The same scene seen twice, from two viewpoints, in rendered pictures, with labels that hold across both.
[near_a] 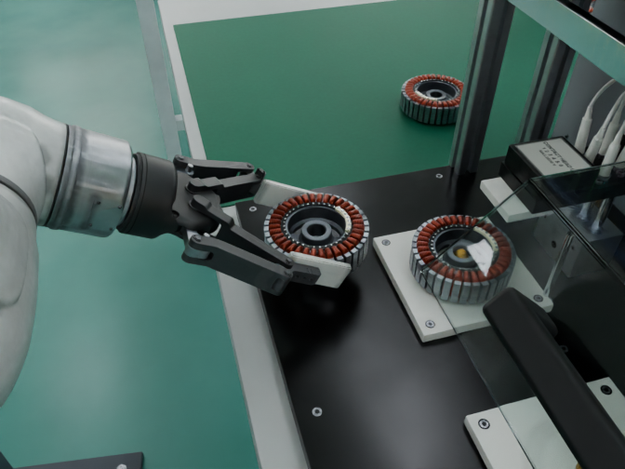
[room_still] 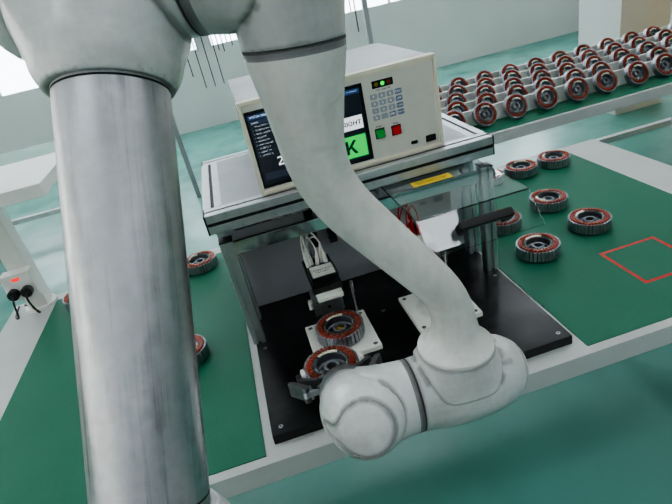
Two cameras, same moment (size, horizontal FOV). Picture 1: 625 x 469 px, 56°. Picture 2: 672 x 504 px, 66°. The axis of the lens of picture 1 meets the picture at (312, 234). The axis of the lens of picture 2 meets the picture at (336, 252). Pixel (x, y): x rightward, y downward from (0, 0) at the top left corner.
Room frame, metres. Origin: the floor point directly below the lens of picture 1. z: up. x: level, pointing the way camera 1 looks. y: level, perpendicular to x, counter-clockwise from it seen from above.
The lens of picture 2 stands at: (0.29, 0.78, 1.51)
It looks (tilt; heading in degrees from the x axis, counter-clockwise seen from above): 28 degrees down; 278
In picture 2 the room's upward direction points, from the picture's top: 13 degrees counter-clockwise
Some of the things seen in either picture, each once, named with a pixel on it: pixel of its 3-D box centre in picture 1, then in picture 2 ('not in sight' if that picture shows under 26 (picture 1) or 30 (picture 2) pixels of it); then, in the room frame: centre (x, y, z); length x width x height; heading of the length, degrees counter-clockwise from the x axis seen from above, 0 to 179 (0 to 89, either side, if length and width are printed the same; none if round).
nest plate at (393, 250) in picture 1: (458, 273); (342, 337); (0.46, -0.16, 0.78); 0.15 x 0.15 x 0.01; 16
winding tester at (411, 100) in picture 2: not in sight; (327, 109); (0.41, -0.51, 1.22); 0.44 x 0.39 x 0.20; 16
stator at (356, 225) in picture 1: (316, 234); (332, 368); (0.46, 0.00, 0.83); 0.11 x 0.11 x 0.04
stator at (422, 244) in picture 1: (461, 257); (340, 329); (0.46, -0.16, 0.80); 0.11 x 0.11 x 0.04
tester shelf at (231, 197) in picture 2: not in sight; (332, 158); (0.43, -0.51, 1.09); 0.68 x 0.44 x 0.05; 16
